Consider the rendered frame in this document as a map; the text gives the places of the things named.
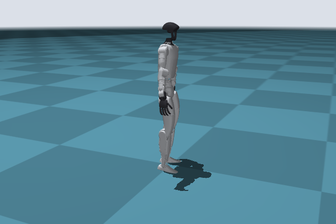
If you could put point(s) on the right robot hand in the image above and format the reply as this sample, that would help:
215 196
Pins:
164 105

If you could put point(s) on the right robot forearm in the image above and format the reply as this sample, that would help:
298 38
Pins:
162 83

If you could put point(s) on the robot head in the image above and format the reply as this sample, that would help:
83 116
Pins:
170 27

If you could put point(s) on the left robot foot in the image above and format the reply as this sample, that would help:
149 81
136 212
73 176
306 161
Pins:
172 160

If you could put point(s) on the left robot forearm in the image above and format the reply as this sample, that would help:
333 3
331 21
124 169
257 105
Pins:
173 80

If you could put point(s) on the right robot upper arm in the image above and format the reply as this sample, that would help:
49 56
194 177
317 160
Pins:
163 53

